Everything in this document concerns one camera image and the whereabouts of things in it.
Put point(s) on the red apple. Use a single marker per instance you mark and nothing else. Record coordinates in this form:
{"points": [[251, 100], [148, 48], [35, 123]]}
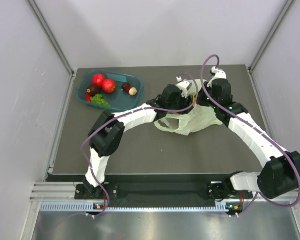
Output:
{"points": [[109, 86]]}

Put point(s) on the yellow lemon fruit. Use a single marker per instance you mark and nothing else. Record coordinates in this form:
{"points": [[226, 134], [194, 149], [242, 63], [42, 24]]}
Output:
{"points": [[194, 100]]}

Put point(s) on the dark purple mangosteen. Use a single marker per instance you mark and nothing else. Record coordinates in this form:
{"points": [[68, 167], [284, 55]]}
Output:
{"points": [[93, 90]]}

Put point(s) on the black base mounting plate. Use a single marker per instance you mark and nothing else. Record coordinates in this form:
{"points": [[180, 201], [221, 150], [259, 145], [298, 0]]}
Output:
{"points": [[122, 190]]}

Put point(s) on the beige mushroom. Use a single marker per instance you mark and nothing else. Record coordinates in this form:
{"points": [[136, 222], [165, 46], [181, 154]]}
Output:
{"points": [[133, 91]]}

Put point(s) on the teal plastic basket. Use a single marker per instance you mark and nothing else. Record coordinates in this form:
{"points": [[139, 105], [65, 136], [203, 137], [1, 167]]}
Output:
{"points": [[119, 100]]}

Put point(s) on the aluminium frame post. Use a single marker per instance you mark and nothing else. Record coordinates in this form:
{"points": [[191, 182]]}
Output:
{"points": [[50, 35], [283, 13]]}

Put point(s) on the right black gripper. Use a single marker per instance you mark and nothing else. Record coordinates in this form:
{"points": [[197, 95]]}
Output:
{"points": [[200, 98]]}

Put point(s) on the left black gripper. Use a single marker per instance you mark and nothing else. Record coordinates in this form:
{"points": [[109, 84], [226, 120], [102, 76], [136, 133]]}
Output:
{"points": [[190, 98]]}

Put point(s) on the right aluminium frame post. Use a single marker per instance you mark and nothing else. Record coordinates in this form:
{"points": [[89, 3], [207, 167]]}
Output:
{"points": [[283, 13]]}

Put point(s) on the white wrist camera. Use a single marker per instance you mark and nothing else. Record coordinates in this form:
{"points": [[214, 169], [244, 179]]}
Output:
{"points": [[184, 86], [216, 74]]}

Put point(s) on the red chili pepper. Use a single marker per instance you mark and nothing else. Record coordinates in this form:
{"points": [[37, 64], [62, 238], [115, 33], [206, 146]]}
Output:
{"points": [[88, 97]]}

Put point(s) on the green grape bunch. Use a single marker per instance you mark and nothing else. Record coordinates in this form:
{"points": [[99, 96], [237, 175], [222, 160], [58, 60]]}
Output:
{"points": [[98, 99]]}

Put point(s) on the left aluminium frame post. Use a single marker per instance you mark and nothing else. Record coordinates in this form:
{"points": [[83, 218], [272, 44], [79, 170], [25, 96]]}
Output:
{"points": [[50, 35]]}

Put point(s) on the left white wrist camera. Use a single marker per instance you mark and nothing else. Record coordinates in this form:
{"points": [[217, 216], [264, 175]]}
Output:
{"points": [[184, 86]]}

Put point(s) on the grey slotted cable duct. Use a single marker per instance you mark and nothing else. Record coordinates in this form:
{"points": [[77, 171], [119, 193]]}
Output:
{"points": [[92, 207]]}

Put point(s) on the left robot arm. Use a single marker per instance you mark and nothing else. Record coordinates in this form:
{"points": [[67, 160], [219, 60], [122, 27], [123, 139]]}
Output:
{"points": [[106, 135]]}

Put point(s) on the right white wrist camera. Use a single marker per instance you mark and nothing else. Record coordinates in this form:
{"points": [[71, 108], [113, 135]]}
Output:
{"points": [[216, 74]]}

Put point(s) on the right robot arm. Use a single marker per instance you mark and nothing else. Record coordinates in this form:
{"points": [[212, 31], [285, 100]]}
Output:
{"points": [[280, 172]]}

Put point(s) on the green plastic bag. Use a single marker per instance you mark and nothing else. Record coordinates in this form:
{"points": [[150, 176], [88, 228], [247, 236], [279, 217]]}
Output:
{"points": [[200, 118]]}

